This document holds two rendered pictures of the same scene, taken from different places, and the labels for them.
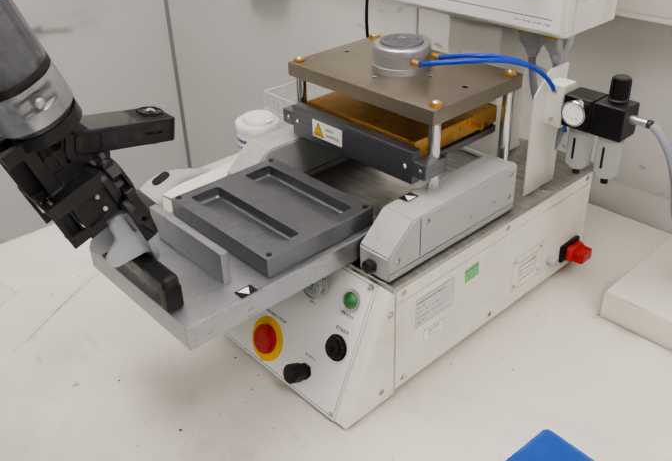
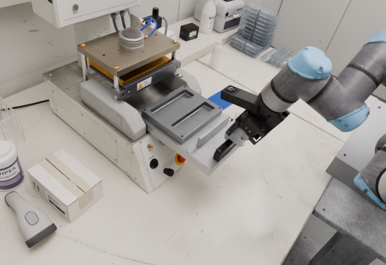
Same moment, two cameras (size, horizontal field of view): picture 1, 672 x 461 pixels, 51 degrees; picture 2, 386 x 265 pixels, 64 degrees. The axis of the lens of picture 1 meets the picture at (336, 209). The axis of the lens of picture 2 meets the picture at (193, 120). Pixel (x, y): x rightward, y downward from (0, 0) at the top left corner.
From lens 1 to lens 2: 125 cm
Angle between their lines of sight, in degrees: 82
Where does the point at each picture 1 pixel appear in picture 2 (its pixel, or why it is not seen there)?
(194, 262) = (217, 133)
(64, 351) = (181, 245)
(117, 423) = (219, 208)
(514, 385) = not seen: hidden behind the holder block
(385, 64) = (141, 43)
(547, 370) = not seen: hidden behind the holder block
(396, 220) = (192, 80)
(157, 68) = not seen: outside the picture
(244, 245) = (215, 114)
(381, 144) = (166, 68)
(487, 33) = (104, 18)
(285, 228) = (199, 106)
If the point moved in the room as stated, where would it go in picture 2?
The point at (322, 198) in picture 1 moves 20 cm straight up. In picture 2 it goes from (173, 98) to (181, 42)
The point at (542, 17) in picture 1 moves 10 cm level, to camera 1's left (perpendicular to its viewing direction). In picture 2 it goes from (134, 0) to (135, 13)
